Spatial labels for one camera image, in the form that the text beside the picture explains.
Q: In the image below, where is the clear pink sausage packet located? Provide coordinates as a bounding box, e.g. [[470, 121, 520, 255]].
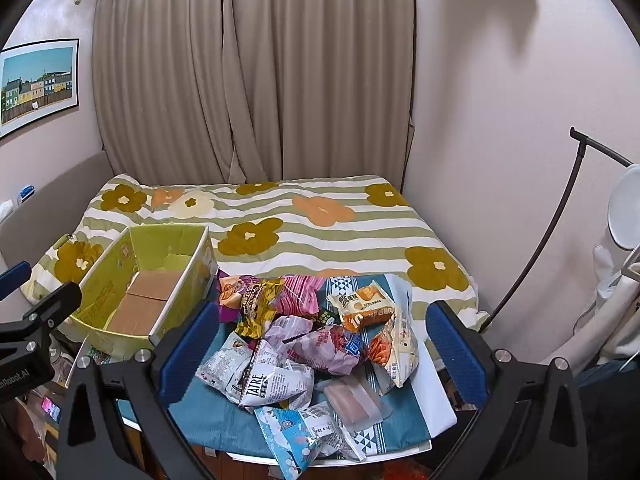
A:
[[317, 375, 393, 432]]

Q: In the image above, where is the purple potato chips bag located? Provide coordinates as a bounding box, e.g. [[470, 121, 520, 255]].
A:
[[217, 272, 258, 323]]

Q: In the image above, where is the white black snack bag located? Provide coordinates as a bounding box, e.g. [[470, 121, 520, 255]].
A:
[[239, 340, 314, 411]]

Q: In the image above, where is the gold pillow snack bag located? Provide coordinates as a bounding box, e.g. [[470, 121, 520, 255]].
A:
[[235, 278, 284, 339]]

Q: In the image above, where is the orange white snack bag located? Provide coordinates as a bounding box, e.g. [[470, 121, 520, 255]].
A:
[[326, 281, 396, 333]]

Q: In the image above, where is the mauve crinkled snack bag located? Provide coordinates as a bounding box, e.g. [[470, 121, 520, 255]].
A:
[[286, 325, 368, 376]]

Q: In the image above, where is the white pink snack bag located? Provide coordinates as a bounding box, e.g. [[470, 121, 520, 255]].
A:
[[262, 315, 314, 360]]

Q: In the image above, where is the small dark green packet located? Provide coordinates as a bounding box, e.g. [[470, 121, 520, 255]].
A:
[[314, 308, 342, 328]]

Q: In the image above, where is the pink striped snack bag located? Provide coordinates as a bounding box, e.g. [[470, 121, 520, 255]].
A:
[[270, 275, 324, 318]]

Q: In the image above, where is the white grey snack bag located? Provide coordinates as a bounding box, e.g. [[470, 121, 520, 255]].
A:
[[195, 332, 253, 404]]

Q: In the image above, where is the grey bed headboard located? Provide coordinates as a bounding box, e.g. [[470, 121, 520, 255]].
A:
[[1, 151, 115, 266]]

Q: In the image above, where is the green cardboard box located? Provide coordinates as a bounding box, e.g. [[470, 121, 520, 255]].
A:
[[60, 223, 218, 360]]

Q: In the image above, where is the blue patterned tablecloth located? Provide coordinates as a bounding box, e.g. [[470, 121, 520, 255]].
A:
[[170, 274, 457, 460]]

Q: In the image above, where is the framed houses picture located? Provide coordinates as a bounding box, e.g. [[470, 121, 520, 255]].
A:
[[1, 38, 80, 138]]

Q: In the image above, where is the white round lamp head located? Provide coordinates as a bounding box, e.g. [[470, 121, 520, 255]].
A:
[[608, 165, 640, 252]]

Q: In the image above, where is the floral striped bed quilt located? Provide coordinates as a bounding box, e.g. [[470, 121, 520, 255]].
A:
[[21, 174, 488, 328]]

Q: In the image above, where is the beige curtain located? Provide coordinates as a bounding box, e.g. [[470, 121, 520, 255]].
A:
[[92, 0, 416, 185]]

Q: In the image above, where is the black floor lamp stand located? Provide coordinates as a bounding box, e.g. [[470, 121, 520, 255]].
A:
[[480, 127, 634, 334]]

